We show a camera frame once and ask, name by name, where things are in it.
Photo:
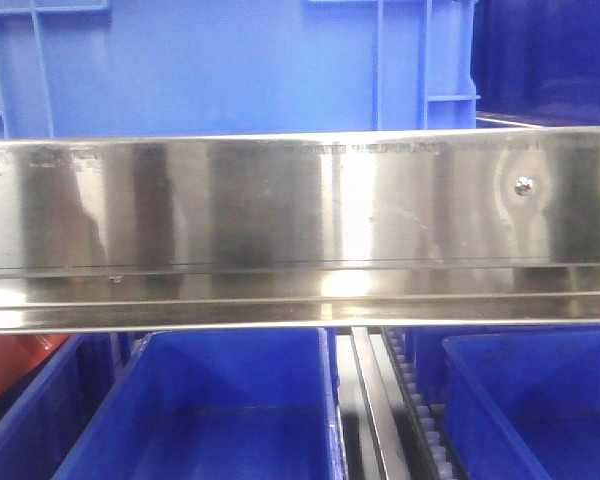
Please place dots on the orange cylindrical capacitor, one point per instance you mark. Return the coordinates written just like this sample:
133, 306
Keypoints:
20, 354

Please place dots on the stainless steel shelf beam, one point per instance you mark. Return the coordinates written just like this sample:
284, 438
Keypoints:
402, 228

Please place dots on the blue bin rear left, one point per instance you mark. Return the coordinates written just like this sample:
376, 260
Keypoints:
218, 404

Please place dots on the blue bin rear right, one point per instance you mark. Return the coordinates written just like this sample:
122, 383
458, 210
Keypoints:
525, 405

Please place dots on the dark blue upper bin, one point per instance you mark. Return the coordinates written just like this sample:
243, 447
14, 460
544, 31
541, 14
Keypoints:
538, 60

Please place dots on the light blue upper bin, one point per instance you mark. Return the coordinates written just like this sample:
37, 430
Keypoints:
127, 68

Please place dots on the blue bin front left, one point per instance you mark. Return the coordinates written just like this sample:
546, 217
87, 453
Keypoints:
46, 419

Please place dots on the silver bolt on beam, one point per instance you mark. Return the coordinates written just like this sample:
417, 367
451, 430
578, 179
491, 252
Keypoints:
524, 186

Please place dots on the steel shelf divider rail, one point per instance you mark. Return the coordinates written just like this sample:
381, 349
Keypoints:
387, 444

